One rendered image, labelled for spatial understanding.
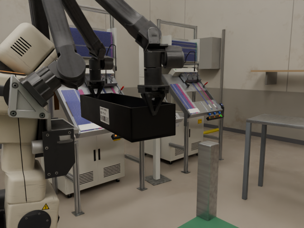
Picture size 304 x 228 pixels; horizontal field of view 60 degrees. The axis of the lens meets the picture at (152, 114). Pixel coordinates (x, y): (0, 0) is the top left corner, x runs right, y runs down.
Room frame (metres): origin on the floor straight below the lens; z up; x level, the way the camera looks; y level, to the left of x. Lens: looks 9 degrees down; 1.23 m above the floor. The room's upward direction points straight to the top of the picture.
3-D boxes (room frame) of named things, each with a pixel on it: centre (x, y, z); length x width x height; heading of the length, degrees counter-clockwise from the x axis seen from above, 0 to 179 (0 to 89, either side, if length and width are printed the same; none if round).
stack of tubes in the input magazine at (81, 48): (2.81, 0.66, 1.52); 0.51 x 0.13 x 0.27; 132
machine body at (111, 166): (2.87, 0.79, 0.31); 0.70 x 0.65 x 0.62; 132
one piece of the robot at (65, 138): (0.96, 0.38, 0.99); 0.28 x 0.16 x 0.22; 31
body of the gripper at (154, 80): (0.86, 0.00, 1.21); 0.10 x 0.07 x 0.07; 31
